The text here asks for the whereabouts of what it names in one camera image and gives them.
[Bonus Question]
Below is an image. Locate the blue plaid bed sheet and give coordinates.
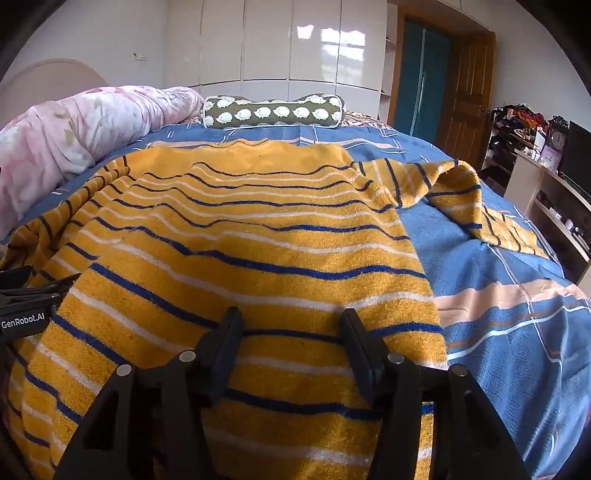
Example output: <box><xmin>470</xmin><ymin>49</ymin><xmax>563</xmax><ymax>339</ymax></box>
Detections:
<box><xmin>0</xmin><ymin>111</ymin><xmax>591</xmax><ymax>480</ymax></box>

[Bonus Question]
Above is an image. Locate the beige round headboard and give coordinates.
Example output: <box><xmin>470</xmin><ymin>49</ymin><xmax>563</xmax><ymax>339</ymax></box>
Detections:
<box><xmin>0</xmin><ymin>58</ymin><xmax>109</xmax><ymax>130</ymax></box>

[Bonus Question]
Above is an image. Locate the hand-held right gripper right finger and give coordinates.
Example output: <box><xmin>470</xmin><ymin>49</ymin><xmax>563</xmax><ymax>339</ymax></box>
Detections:
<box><xmin>341</xmin><ymin>308</ymin><xmax>532</xmax><ymax>480</ymax></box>

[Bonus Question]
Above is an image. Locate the teal sliding door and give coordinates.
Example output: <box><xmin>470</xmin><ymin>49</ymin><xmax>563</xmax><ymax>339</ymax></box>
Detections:
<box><xmin>392</xmin><ymin>21</ymin><xmax>451</xmax><ymax>139</ymax></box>

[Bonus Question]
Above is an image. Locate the wooden door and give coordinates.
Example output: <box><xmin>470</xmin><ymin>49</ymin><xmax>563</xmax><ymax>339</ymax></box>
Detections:
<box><xmin>436</xmin><ymin>32</ymin><xmax>497</xmax><ymax>160</ymax></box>

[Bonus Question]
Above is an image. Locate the brown patterned bed sheet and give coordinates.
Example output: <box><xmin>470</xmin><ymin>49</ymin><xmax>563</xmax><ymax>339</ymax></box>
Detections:
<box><xmin>344</xmin><ymin>111</ymin><xmax>385</xmax><ymax>129</ymax></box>

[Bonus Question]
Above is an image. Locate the white glossy wardrobe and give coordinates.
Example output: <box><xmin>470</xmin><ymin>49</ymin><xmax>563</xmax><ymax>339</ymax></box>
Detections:
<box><xmin>164</xmin><ymin>0</ymin><xmax>398</xmax><ymax>123</ymax></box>

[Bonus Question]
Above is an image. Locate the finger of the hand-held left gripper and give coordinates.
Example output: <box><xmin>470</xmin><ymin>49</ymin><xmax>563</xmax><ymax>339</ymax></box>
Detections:
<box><xmin>0</xmin><ymin>270</ymin><xmax>81</xmax><ymax>305</ymax></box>

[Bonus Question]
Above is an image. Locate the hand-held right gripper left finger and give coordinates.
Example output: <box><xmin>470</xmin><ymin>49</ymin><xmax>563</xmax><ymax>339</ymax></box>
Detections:
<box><xmin>53</xmin><ymin>306</ymin><xmax>245</xmax><ymax>480</ymax></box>

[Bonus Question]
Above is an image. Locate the black television screen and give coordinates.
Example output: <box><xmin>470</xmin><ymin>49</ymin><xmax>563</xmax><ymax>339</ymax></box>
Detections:
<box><xmin>558</xmin><ymin>121</ymin><xmax>591</xmax><ymax>195</ymax></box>

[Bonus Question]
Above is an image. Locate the white shelf desk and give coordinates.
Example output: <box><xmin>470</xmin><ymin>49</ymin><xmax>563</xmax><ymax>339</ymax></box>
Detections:
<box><xmin>503</xmin><ymin>150</ymin><xmax>591</xmax><ymax>284</ymax></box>

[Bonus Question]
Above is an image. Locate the pile of colourful clothes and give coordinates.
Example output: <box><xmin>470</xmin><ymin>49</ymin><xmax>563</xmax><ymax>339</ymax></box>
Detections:
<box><xmin>489</xmin><ymin>105</ymin><xmax>552</xmax><ymax>139</ymax></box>

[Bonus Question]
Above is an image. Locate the yellow striped knit garment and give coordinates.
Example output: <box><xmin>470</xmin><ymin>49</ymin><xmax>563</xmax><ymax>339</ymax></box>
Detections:
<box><xmin>0</xmin><ymin>138</ymin><xmax>552</xmax><ymax>480</ymax></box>

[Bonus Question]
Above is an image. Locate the pink floral quilt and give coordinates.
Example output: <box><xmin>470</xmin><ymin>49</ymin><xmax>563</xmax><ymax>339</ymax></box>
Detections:
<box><xmin>0</xmin><ymin>85</ymin><xmax>206</xmax><ymax>241</ymax></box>

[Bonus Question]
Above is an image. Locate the ornate table clock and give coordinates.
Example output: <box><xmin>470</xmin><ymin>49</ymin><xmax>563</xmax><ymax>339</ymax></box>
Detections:
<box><xmin>547</xmin><ymin>117</ymin><xmax>570</xmax><ymax>151</ymax></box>

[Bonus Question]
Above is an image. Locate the green sheep-print bolster pillow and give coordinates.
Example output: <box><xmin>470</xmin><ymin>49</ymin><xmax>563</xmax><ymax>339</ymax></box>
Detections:
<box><xmin>202</xmin><ymin>95</ymin><xmax>347</xmax><ymax>130</ymax></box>

